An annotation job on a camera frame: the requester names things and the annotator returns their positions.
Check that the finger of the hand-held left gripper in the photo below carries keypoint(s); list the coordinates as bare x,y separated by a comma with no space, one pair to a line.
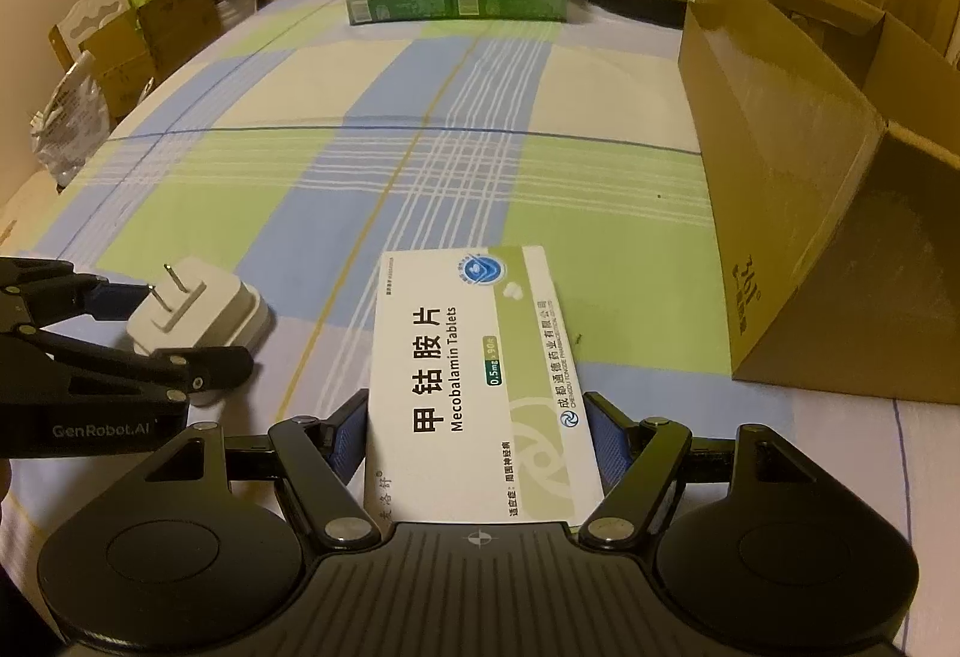
112,301
217,361

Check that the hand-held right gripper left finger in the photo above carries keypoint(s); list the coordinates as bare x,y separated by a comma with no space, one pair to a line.
349,436

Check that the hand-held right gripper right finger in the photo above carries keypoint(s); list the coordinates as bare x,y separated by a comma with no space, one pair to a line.
609,439

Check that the white power adapter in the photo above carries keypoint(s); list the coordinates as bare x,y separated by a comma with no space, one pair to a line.
217,308

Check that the white green medicine box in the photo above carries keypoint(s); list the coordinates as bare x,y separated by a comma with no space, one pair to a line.
480,357

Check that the low cardboard box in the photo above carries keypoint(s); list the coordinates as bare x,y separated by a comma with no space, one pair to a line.
116,64

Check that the tall cardboard box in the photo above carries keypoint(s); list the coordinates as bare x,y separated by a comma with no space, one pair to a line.
180,23

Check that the white carved chair back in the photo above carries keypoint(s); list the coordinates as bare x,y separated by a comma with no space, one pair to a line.
90,16

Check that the stack of white buckets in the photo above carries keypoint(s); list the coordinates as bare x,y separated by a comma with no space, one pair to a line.
236,1

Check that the checked tablecloth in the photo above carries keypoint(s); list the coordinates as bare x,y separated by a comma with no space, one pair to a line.
465,124

